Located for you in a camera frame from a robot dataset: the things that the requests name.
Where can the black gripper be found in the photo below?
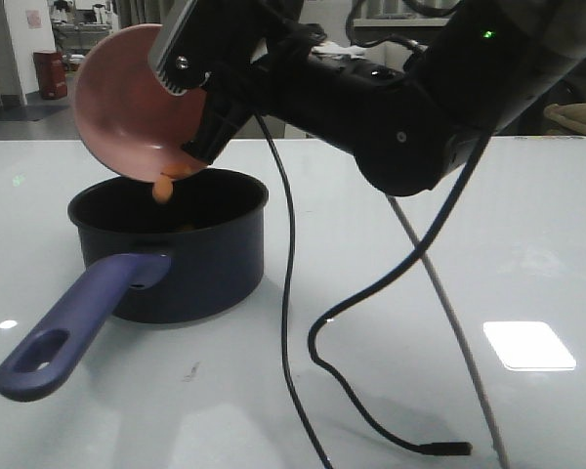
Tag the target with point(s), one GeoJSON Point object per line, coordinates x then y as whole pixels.
{"type": "Point", "coordinates": [234, 51]}

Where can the pink plastic bowl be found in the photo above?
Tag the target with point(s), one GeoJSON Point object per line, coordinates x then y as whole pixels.
{"type": "Point", "coordinates": [126, 118]}

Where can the orange ham slices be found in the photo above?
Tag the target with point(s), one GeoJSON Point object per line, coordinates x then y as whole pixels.
{"type": "Point", "coordinates": [163, 186]}

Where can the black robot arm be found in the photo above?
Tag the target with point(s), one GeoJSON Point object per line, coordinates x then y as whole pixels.
{"type": "Point", "coordinates": [405, 129]}

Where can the metal rack in background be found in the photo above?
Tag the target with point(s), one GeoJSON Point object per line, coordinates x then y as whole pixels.
{"type": "Point", "coordinates": [78, 26]}

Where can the red bin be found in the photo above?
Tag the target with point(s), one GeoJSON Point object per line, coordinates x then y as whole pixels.
{"type": "Point", "coordinates": [50, 75]}

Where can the dark blue saucepan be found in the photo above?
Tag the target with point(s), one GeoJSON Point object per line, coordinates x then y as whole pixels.
{"type": "Point", "coordinates": [193, 257]}

